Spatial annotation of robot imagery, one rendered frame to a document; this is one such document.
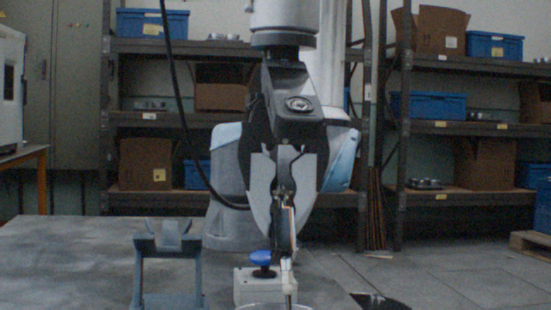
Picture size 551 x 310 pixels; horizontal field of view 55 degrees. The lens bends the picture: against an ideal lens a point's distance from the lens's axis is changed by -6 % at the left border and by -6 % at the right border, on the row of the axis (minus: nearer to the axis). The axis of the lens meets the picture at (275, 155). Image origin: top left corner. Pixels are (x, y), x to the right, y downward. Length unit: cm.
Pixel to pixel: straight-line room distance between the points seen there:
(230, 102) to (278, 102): 344
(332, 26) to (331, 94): 12
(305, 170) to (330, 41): 46
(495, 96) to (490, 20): 69
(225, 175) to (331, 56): 28
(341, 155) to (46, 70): 355
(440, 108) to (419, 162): 68
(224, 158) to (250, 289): 37
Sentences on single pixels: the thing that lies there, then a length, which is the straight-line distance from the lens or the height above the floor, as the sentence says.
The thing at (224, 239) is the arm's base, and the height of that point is 82.
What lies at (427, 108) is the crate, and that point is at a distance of 441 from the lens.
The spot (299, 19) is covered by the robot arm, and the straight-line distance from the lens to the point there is 58.
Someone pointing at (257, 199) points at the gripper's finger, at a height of 96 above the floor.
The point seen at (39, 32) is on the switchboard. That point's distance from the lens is 439.
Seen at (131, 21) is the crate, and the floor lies 162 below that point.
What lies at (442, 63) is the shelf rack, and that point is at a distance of 437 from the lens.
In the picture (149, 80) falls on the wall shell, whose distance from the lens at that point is 449.
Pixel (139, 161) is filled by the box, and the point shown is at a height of 66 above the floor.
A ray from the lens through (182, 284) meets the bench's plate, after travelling 83.
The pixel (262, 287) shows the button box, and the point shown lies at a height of 84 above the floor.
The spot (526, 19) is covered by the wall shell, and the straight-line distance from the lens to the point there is 555.
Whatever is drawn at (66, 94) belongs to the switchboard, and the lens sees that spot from 431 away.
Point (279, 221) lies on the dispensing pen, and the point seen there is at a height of 94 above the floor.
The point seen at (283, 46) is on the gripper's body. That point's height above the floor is 112.
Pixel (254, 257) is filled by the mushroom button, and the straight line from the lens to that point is 70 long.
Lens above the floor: 106
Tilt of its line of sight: 5 degrees down
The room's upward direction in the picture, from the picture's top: 2 degrees clockwise
